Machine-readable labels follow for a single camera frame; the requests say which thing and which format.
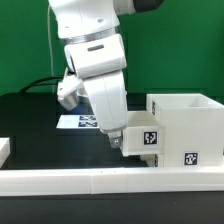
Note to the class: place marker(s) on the white front barrier wall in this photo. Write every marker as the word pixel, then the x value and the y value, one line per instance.
pixel 112 180

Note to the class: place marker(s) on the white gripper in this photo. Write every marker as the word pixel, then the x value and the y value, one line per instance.
pixel 107 96

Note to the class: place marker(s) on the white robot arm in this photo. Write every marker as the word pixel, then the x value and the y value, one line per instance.
pixel 95 57

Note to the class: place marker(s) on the white drawer cabinet box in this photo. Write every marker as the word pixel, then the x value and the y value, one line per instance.
pixel 193 129

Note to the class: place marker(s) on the white marker tag sheet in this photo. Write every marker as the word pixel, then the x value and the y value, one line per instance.
pixel 77 122

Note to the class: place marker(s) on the white barrier wall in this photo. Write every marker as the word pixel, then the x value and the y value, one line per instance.
pixel 4 150
pixel 112 180

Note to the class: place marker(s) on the white front drawer tray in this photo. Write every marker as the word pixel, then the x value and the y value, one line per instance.
pixel 153 160

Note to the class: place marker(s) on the white drawer tray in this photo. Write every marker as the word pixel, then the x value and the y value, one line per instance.
pixel 143 135
pixel 153 160

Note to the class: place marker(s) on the white left barrier wall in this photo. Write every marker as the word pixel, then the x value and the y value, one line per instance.
pixel 4 150

